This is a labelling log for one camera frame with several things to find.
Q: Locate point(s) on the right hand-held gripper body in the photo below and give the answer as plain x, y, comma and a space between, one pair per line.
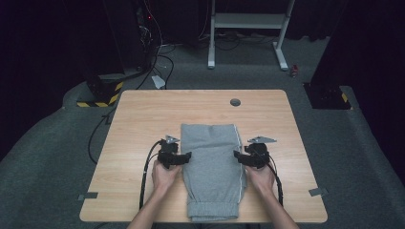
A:
257, 156

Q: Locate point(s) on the grey tape strip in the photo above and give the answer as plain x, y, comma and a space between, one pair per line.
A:
87, 196
317, 191

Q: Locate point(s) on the grey scrap on floor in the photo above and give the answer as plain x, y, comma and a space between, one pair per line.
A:
158, 81

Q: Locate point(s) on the black equipment tower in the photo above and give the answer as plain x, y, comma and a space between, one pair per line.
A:
133, 35

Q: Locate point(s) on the grey shorts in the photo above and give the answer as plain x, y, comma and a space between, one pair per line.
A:
213, 171

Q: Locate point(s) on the small red object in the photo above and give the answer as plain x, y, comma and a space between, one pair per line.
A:
294, 70

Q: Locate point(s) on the person's right hand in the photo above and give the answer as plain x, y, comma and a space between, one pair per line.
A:
261, 179

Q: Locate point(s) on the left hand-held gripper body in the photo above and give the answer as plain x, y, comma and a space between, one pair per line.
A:
167, 152

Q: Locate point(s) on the person's left hand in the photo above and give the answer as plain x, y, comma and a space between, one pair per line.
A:
164, 178

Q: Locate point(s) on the black base with yellow mark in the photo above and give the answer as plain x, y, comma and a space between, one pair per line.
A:
328, 97

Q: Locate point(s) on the white metal stand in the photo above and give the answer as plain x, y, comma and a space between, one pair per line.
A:
248, 20

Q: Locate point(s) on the black yellow striped base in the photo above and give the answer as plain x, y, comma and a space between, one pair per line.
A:
102, 92

